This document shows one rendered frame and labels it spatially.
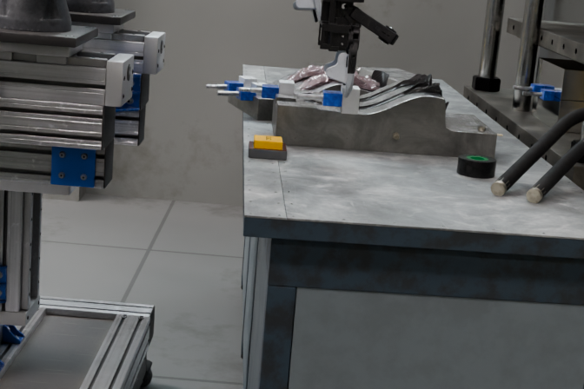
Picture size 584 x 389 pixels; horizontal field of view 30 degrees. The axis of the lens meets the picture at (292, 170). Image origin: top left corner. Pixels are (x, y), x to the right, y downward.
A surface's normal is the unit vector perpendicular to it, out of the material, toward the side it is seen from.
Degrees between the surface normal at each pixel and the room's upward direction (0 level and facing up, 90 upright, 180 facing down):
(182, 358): 0
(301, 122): 90
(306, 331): 90
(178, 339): 0
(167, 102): 90
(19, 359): 0
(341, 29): 90
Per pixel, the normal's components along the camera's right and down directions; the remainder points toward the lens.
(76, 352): 0.08, -0.97
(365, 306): 0.04, 0.22
